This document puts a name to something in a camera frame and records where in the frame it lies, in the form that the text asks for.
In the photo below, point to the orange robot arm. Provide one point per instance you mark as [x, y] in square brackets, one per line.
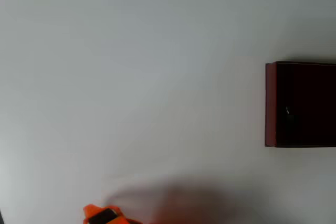
[92, 211]

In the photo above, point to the dark red cardboard box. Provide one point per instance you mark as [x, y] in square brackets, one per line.
[315, 90]

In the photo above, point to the small dark toy figure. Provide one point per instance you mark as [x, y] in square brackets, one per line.
[288, 112]

